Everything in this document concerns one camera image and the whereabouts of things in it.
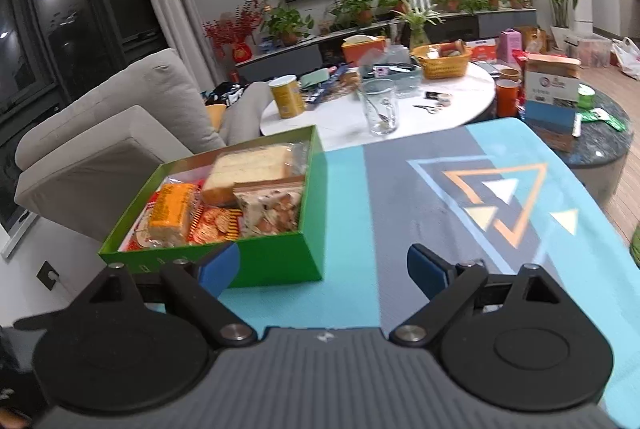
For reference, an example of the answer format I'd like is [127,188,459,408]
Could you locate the red round biscuit packet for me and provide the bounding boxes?
[187,204,246,244]

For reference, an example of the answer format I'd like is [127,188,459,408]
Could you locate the blue patterned table mat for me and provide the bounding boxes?
[145,116,640,415]

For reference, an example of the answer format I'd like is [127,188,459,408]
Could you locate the wall socket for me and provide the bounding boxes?
[36,261,61,291]

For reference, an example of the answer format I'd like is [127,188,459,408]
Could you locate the yellow woven basket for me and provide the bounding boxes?
[410,42,473,80]

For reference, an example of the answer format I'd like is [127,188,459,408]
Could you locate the green cardboard box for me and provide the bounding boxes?
[98,125,328,290]

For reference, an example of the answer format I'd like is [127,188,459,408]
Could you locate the clear storage box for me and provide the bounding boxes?
[562,34,613,67]

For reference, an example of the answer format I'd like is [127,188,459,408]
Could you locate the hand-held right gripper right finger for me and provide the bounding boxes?
[390,243,581,346]

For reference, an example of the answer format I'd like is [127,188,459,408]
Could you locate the beige sofa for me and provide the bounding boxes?
[14,48,273,242]

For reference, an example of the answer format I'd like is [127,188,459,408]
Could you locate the red flower decoration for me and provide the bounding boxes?
[202,0,266,60]

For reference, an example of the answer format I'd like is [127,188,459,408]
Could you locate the pink box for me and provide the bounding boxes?
[498,28,523,64]

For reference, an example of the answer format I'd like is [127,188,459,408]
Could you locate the orange box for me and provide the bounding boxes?
[341,36,388,65]

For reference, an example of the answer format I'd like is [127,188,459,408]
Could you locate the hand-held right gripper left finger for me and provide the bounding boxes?
[70,240,256,345]

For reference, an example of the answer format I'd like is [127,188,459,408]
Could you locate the dark blue packet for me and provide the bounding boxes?
[305,64,351,107]

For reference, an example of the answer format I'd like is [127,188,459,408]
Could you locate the brown and white cardboard box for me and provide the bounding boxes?
[522,54,583,132]

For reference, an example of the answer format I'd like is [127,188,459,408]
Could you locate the white plastic bag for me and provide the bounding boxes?
[612,38,640,80]

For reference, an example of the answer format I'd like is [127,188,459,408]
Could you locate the dark television cabinet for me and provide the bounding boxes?
[235,6,538,82]

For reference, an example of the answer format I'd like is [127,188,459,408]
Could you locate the red packet with large cracker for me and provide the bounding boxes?
[120,192,163,252]

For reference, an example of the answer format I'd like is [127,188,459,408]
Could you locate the green packet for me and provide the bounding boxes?
[577,106,628,132]

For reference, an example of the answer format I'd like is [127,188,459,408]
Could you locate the teal bowl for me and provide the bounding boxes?
[360,62,423,97]

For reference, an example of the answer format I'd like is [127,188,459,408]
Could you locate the dark round side table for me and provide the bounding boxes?
[520,84,635,210]

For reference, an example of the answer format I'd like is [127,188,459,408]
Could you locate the round white coffee table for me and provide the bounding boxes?
[260,59,496,140]

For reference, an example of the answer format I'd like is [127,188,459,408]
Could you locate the clear glass cup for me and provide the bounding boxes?
[357,78,399,136]

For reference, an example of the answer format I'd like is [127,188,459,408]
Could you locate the clear nut packet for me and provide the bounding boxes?
[232,176,306,240]

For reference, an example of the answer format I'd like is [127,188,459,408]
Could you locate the orange snack packet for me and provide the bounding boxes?
[147,182,201,245]

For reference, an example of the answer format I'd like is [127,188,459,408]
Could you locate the sliced bread packet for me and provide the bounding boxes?
[200,143,308,207]

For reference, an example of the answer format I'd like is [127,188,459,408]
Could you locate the yellow can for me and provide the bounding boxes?
[268,75,306,120]

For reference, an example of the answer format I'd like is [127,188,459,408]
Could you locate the dark framed window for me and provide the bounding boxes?
[0,0,168,230]

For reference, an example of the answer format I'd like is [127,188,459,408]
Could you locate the orange cup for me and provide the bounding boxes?
[495,79,523,119]

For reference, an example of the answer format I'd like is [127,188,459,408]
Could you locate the leafy plant in vase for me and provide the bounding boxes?
[392,6,441,47]

